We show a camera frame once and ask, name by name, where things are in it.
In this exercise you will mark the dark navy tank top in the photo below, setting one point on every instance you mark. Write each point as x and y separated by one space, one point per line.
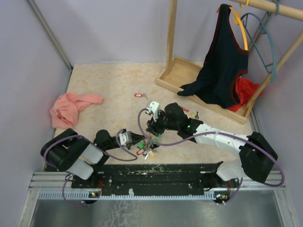
224 63

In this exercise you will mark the key with yellow ring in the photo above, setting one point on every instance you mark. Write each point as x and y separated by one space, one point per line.
194 115

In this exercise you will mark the wooden clothes rack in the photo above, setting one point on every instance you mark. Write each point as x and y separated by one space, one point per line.
178 71

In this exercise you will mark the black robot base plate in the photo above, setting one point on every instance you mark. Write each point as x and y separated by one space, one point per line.
157 181

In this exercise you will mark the pink crumpled cloth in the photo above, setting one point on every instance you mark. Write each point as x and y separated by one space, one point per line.
65 111

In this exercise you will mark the large keyring with coloured tags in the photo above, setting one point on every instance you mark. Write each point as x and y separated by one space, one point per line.
147 148

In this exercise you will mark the red cloth in rack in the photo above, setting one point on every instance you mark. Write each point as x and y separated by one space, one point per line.
244 89

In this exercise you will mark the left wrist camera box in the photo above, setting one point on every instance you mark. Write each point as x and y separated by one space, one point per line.
124 137

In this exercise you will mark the blue-grey clothes hanger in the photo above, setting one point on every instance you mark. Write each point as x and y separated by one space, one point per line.
262 42

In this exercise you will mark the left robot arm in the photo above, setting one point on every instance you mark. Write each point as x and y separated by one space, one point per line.
73 153

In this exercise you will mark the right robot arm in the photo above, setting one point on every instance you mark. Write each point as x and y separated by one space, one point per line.
255 156

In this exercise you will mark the grey wall corner rail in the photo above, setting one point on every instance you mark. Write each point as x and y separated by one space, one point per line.
49 33

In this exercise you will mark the yellow clothes hanger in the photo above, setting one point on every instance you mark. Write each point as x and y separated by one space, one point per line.
238 22

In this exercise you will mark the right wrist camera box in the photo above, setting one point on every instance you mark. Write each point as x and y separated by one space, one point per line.
153 108

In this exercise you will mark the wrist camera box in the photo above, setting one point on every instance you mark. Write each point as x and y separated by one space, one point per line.
124 137
153 108

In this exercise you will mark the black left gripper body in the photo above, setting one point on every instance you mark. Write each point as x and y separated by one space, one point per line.
129 145

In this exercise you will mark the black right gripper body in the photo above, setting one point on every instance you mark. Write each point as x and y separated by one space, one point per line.
164 121

